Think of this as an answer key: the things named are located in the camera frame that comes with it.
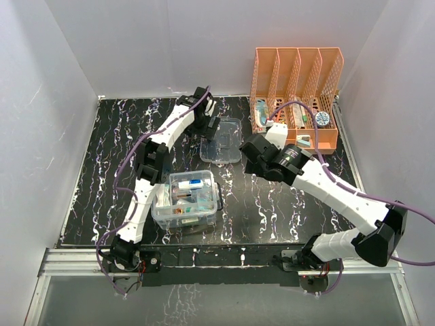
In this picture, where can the white teal dressing packet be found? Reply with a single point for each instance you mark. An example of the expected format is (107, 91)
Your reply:
(163, 196)

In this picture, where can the clear plastic medicine box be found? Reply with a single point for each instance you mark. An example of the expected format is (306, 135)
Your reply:
(174, 222)

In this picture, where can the peach plastic desk organizer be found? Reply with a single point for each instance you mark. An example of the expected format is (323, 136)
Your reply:
(305, 76)

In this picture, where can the white marker pen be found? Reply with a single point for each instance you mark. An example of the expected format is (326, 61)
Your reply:
(300, 118)

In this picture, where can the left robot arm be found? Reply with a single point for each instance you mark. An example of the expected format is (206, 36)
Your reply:
(147, 166)

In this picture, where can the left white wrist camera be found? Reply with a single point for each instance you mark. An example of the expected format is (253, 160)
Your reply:
(209, 107)

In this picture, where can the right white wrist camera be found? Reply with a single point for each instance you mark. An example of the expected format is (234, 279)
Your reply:
(277, 134)

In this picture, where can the blue white stapler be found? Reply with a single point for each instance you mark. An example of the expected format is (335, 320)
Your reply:
(303, 141)

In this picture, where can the white blue bandage roll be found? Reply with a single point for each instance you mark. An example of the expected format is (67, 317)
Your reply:
(190, 184)

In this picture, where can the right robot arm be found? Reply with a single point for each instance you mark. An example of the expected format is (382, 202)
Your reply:
(377, 226)

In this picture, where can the clear divider tray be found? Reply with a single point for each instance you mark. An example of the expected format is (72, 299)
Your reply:
(194, 202)

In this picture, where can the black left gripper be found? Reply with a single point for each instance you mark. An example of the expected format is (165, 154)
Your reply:
(207, 130)

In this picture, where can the round blue patterned tin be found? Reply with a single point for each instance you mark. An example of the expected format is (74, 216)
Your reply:
(322, 119)

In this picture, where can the clear plastic box lid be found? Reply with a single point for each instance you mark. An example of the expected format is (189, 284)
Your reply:
(224, 147)

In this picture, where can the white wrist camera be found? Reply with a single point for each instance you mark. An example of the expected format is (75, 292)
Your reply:
(209, 107)
(277, 134)

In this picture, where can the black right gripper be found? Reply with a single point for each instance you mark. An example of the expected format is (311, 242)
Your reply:
(253, 168)

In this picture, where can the aluminium frame rail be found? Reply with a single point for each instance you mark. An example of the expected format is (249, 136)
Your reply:
(216, 285)

